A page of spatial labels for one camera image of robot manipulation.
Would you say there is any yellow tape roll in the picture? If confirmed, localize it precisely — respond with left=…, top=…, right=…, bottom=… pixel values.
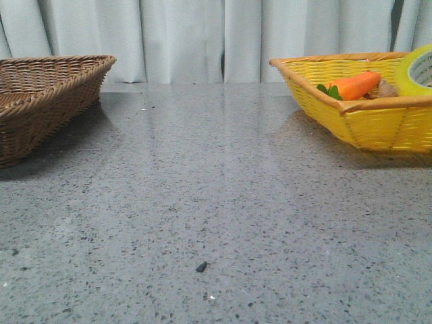
left=394, top=43, right=431, bottom=96

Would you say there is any small black debris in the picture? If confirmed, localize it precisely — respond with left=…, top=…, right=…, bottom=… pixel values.
left=195, top=261, right=210, bottom=273

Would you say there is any white curtain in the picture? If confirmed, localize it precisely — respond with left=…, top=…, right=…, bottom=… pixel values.
left=1, top=1, right=431, bottom=84

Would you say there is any orange toy carrot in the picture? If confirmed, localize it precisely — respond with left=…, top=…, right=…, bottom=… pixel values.
left=317, top=72, right=381, bottom=101

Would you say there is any brown ginger root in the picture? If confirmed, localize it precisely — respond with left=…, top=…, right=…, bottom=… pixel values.
left=364, top=78, right=399, bottom=100

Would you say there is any brown wicker basket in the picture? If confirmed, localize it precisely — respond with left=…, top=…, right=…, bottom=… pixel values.
left=1, top=55, right=116, bottom=167

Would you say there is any yellow wicker basket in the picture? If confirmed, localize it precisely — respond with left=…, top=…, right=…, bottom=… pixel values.
left=269, top=52, right=431, bottom=153

